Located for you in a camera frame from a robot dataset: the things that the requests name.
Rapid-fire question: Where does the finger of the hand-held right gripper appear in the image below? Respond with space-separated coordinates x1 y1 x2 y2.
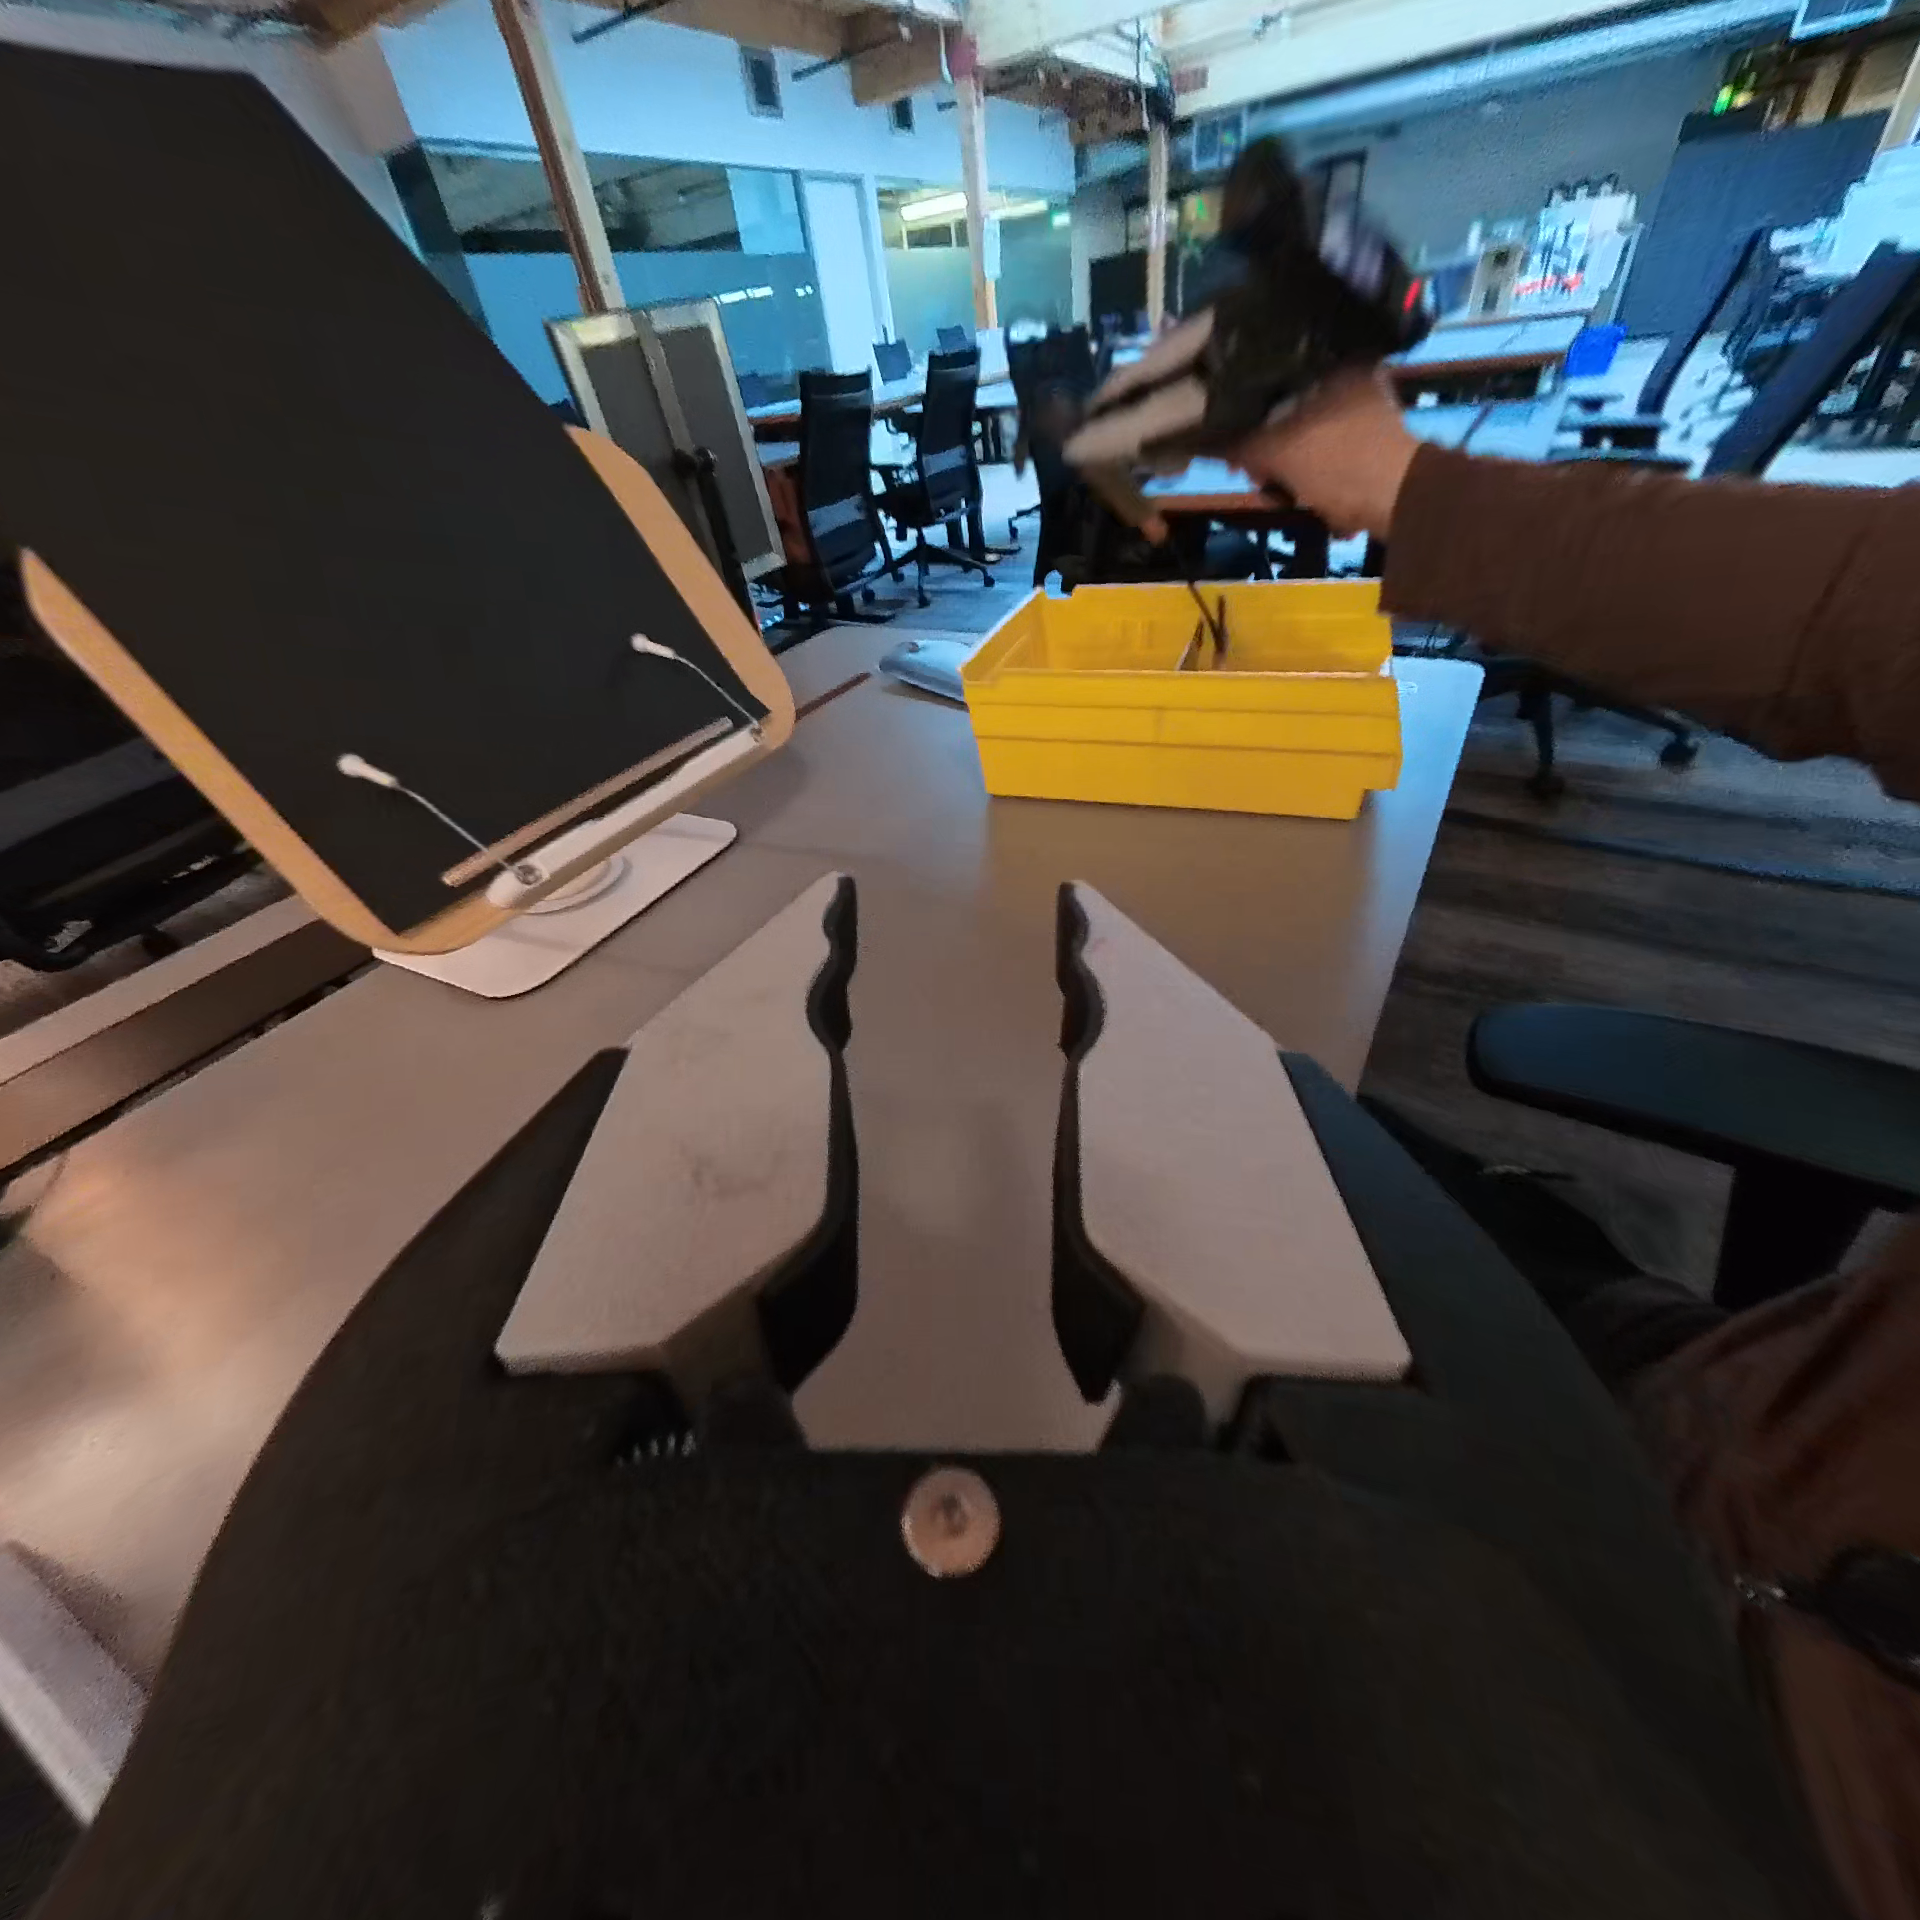
1061 395 1222 480
1083 321 1222 430

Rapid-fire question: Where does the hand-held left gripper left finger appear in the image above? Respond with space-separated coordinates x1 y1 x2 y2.
496 875 861 1393

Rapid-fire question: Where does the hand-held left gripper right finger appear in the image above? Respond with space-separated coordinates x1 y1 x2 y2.
1054 880 1412 1429

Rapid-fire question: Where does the black cable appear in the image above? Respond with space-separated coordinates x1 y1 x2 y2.
1083 469 1235 662

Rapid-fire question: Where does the yellow plastic bin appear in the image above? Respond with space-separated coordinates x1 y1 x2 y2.
960 577 1408 823

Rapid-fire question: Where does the person's right forearm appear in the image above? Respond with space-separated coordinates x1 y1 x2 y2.
1380 442 1920 803

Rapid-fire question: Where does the person's right hand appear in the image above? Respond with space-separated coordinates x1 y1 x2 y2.
1244 373 1421 545

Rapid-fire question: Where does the group of black office chairs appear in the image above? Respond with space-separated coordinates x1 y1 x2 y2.
766 321 1119 634

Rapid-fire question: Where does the grey framed panel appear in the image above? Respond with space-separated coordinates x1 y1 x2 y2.
546 299 789 601

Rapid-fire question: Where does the office chair armrest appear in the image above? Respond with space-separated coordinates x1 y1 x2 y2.
1469 1001 1920 1312

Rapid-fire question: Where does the person's torso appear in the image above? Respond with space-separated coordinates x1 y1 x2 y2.
1636 1231 1920 1920

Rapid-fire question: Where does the wooden book stand black board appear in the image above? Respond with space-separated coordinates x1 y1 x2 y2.
0 44 797 1001

